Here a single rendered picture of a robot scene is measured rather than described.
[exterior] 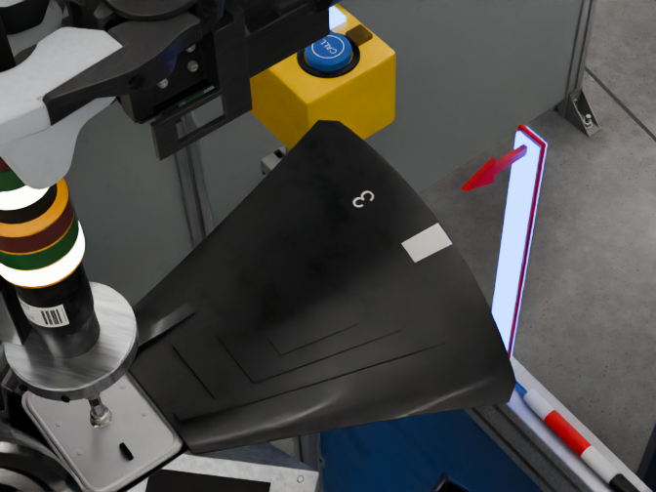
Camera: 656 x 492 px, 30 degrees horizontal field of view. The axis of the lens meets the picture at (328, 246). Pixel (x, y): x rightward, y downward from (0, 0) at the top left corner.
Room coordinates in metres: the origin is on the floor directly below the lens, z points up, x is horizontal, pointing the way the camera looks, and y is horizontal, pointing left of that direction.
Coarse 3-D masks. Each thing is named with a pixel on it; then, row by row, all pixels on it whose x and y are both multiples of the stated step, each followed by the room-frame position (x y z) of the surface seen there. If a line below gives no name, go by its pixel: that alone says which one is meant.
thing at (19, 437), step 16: (16, 400) 0.38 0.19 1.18; (0, 416) 0.35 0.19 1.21; (16, 416) 0.37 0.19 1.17; (0, 432) 0.32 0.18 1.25; (16, 432) 0.33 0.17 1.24; (32, 432) 0.37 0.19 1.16; (0, 448) 0.31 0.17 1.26; (16, 448) 0.31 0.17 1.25; (32, 448) 0.31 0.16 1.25; (48, 448) 0.36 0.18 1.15; (0, 464) 0.30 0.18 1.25; (16, 464) 0.30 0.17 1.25; (32, 464) 0.30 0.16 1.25; (48, 464) 0.30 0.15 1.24; (0, 480) 0.30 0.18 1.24; (16, 480) 0.30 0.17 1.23; (32, 480) 0.30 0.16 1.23; (48, 480) 0.30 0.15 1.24; (64, 480) 0.30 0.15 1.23
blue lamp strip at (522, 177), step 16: (528, 144) 0.56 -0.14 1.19; (528, 160) 0.56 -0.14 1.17; (512, 176) 0.57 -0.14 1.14; (528, 176) 0.55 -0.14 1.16; (512, 192) 0.56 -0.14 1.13; (528, 192) 0.55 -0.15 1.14; (512, 208) 0.56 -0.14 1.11; (528, 208) 0.55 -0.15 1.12; (512, 224) 0.56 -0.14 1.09; (512, 240) 0.56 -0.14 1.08; (512, 256) 0.56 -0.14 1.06; (512, 272) 0.55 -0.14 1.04; (496, 288) 0.57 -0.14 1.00; (512, 288) 0.55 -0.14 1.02; (496, 304) 0.56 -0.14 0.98; (512, 304) 0.55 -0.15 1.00; (496, 320) 0.56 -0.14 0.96
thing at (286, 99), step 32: (288, 64) 0.76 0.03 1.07; (352, 64) 0.76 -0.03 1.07; (384, 64) 0.76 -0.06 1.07; (256, 96) 0.78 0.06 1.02; (288, 96) 0.74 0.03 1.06; (320, 96) 0.73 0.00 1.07; (352, 96) 0.74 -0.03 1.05; (384, 96) 0.76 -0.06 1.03; (288, 128) 0.74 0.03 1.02; (352, 128) 0.74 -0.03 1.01
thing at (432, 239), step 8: (424, 232) 0.50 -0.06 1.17; (432, 232) 0.50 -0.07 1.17; (440, 232) 0.50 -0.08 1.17; (408, 240) 0.49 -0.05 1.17; (416, 240) 0.49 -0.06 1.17; (424, 240) 0.49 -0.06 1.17; (432, 240) 0.49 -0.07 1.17; (440, 240) 0.49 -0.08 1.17; (448, 240) 0.49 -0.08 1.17; (408, 248) 0.48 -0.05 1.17; (416, 248) 0.48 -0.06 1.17; (424, 248) 0.48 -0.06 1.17; (432, 248) 0.49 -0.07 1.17; (440, 248) 0.49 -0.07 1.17; (416, 256) 0.48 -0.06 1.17; (424, 256) 0.48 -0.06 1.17
